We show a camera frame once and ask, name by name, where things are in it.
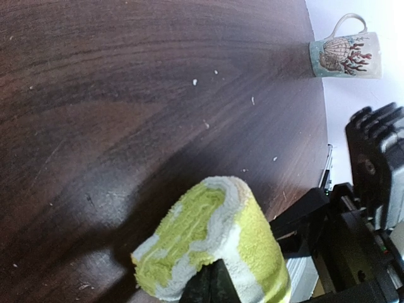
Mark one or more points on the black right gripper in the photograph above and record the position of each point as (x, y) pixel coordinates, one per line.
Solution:
(355, 262)

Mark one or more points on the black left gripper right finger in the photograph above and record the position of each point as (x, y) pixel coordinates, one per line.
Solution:
(222, 289)

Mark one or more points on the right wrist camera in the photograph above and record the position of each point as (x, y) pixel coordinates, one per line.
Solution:
(375, 144)

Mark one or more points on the green crocodile pattern towel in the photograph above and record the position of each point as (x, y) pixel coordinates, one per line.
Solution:
(217, 219)

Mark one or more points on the aluminium front rail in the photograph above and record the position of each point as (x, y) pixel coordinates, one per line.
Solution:
(303, 275)

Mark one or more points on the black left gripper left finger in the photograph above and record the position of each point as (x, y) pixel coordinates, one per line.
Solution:
(197, 289)

